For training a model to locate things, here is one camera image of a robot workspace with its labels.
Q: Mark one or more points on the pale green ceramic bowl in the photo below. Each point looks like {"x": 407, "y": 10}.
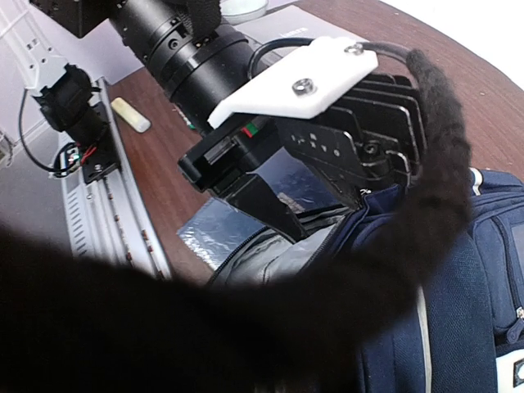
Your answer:
{"x": 240, "y": 11}

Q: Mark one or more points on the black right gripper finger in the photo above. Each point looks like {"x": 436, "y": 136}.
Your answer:
{"x": 83, "y": 326}

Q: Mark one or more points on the front aluminium rail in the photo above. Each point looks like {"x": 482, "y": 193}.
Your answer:
{"x": 106, "y": 217}

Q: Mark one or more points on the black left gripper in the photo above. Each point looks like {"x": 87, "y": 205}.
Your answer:
{"x": 243, "y": 143}

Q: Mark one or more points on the dark blue notebook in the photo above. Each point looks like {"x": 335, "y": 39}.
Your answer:
{"x": 237, "y": 246}

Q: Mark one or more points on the grey hardcover book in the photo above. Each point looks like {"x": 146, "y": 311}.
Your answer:
{"x": 300, "y": 20}

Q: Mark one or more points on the pale yellow eraser stick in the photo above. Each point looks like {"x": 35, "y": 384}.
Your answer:
{"x": 130, "y": 115}

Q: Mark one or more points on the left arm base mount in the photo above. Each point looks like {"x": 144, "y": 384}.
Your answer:
{"x": 67, "y": 109}

